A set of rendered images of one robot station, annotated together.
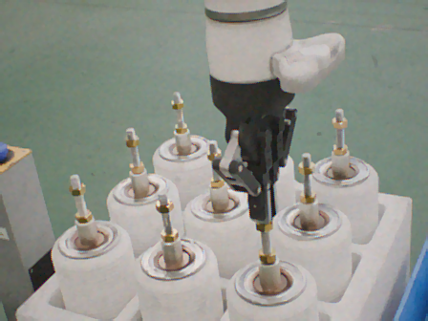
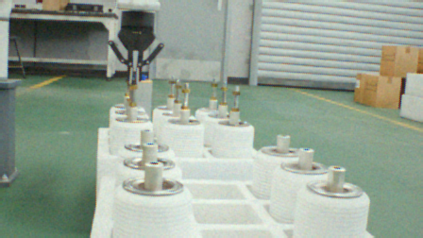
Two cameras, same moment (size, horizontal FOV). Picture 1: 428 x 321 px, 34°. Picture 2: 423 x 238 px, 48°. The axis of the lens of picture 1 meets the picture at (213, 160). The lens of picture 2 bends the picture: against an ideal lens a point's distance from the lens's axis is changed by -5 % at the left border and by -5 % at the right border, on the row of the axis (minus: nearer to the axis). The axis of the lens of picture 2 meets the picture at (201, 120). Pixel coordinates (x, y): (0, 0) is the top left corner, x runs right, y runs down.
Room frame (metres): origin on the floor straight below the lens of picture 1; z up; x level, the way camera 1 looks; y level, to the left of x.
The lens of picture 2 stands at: (-0.06, -0.98, 0.42)
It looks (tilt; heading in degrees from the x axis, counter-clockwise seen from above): 8 degrees down; 48
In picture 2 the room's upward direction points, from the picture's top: 4 degrees clockwise
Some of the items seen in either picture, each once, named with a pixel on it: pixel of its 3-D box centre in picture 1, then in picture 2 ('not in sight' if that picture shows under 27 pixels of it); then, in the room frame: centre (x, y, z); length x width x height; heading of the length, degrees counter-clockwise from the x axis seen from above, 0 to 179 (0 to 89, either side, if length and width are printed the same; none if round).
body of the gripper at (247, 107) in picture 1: (254, 107); (137, 30); (0.57, -0.04, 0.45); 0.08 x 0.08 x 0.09
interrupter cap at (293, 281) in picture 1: (270, 282); (131, 120); (0.57, -0.04, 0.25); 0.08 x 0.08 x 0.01
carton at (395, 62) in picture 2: not in sight; (398, 61); (4.52, 1.29, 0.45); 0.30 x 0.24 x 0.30; 57
